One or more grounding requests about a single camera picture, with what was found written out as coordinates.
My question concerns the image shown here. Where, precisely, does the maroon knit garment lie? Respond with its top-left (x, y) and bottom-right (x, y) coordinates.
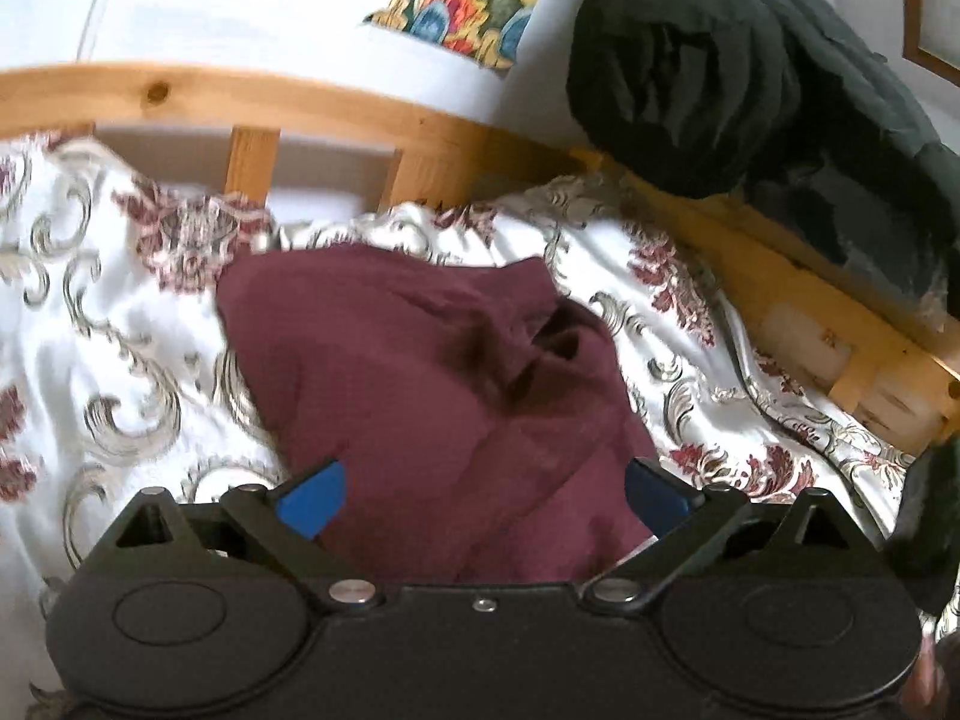
top-left (217, 244), bottom-right (652, 583)

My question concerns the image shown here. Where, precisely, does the floral white bed cover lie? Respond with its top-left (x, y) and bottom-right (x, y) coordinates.
top-left (2, 133), bottom-right (910, 718)

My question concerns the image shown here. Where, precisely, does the black puffy jacket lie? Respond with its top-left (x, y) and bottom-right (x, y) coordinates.
top-left (566, 0), bottom-right (958, 317)

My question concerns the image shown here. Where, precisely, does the wooden bed frame rail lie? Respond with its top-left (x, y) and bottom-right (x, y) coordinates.
top-left (2, 64), bottom-right (958, 452)

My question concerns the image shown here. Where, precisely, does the wooden picture frame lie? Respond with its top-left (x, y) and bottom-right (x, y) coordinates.
top-left (903, 0), bottom-right (958, 86)

